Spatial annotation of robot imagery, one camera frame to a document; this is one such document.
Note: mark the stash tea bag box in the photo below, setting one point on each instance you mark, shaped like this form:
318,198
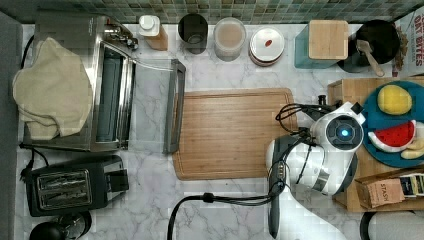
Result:
401,189

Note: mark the bamboo drawer cabinet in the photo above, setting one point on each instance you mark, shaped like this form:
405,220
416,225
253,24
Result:
357,90

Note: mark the teal canister bamboo lid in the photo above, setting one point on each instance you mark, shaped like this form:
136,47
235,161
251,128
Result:
321,44

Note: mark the teal round plate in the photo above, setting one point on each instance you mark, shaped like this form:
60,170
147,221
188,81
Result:
376,120

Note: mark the oat bites cereal box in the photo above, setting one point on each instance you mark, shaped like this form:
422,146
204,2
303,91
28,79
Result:
409,60

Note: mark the dark glass canister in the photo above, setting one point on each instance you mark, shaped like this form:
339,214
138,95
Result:
193,30

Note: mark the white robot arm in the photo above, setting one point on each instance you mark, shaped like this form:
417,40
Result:
324,160

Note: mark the toy watermelon slice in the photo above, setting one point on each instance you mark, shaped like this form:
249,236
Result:
394,139

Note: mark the white round lidded container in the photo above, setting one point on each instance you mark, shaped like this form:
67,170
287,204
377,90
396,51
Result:
266,46

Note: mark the frosted canister with powder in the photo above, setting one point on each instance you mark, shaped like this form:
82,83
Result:
229,36

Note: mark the stainless toaster oven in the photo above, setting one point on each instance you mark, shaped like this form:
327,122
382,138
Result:
137,103

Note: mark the white capped amber bottle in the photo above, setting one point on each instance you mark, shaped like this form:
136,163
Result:
152,31

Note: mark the black two-slot toaster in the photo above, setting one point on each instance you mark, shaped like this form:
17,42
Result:
76,186

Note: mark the toy banana pieces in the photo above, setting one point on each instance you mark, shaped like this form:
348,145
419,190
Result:
414,150

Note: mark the bamboo cutting board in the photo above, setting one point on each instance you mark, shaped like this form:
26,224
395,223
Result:
225,134

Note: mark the black coffee grinder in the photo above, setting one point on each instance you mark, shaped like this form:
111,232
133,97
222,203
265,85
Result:
65,227

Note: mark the yellow toy lemon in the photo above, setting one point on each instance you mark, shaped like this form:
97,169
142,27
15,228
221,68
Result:
394,100

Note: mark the white kettle with black rim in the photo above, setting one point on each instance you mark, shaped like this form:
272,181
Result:
399,225

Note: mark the black utensil pot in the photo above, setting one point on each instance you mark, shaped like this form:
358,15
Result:
383,39

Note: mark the wooden spoon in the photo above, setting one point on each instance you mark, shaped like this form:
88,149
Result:
364,47

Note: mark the beige cloth towel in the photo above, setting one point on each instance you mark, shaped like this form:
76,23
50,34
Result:
54,96

